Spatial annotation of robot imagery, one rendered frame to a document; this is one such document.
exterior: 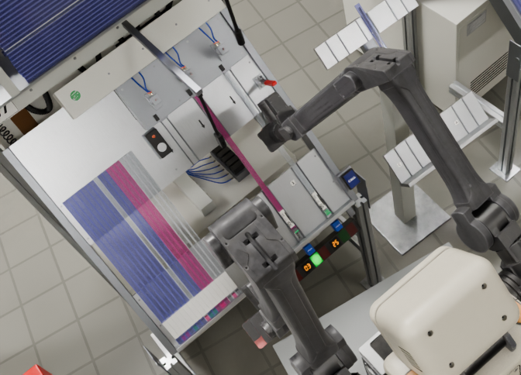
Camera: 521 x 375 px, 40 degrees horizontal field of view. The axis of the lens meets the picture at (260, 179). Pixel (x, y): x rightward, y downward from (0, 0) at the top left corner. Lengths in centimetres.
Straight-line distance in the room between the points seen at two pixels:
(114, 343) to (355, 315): 119
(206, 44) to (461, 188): 82
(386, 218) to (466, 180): 148
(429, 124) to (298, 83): 202
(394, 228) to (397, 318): 163
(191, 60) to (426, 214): 134
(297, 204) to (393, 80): 79
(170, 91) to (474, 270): 96
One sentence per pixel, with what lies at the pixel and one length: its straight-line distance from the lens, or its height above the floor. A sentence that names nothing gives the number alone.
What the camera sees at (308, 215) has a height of 75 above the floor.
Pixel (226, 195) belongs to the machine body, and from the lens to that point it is 232.
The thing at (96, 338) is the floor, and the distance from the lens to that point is 299.
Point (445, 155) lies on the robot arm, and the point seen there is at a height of 137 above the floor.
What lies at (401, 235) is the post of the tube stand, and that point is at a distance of 284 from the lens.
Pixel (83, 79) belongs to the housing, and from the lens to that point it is 183.
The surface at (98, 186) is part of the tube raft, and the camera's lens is 191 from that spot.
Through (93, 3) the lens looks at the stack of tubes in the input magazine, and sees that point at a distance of 175.
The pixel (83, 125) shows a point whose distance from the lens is 191.
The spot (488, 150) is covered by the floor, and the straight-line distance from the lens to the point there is 305.
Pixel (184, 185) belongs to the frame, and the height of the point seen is 67.
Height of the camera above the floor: 253
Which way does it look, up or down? 55 degrees down
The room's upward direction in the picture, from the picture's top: 22 degrees counter-clockwise
